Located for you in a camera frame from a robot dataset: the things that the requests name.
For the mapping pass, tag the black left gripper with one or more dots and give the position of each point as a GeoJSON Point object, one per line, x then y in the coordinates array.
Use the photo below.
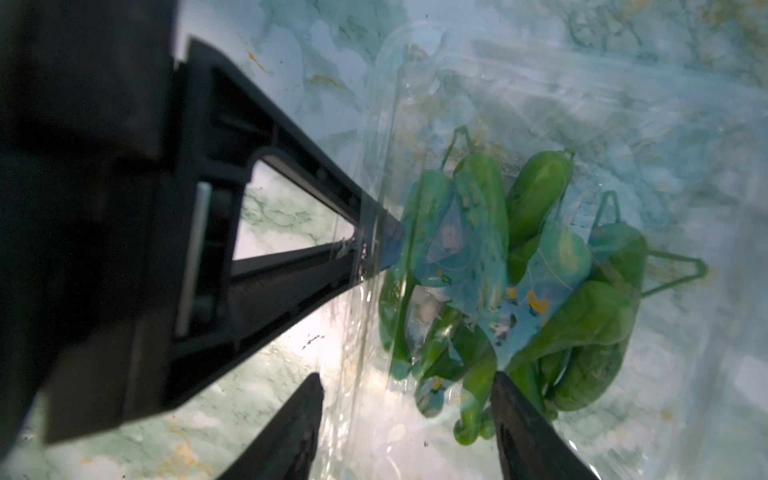
{"type": "Point", "coordinates": [84, 105]}

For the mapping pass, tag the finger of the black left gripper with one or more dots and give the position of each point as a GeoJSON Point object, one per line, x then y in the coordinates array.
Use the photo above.
{"type": "Point", "coordinates": [139, 367]}
{"type": "Point", "coordinates": [228, 125]}

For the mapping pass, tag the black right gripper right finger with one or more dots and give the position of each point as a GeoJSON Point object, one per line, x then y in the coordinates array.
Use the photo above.
{"type": "Point", "coordinates": [529, 447]}

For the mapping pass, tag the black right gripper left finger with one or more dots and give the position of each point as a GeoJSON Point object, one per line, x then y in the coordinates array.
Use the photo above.
{"type": "Point", "coordinates": [287, 446]}

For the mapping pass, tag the clear clamshell with peppers middle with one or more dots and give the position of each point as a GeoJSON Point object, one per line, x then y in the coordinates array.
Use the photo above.
{"type": "Point", "coordinates": [592, 227]}

